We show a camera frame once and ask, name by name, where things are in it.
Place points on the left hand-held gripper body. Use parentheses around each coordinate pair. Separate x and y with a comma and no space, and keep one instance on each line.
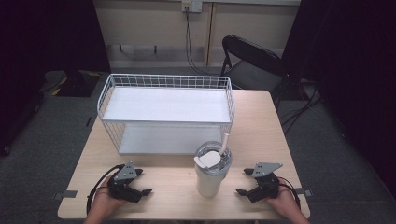
(123,189)

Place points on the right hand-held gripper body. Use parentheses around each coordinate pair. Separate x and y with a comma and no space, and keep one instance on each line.
(266,188)

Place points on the white tumbler cup with straw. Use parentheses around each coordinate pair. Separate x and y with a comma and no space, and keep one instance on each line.
(208,183)

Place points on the person's right hand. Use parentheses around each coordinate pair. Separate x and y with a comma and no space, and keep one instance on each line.
(285,200)

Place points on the person's left hand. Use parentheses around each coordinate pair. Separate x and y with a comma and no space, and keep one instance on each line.
(104,203)

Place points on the grey tape strip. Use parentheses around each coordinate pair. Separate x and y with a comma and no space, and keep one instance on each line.
(305,192)
(67,194)

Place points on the black stand base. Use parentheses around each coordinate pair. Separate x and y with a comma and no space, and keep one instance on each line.
(76,82)

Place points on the black folding chair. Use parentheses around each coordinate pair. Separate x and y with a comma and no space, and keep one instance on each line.
(249,49)

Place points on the dark curtain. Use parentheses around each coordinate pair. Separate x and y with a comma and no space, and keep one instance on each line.
(351,62)
(46,34)

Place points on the white wall power outlet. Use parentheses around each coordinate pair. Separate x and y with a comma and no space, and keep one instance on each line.
(192,5)

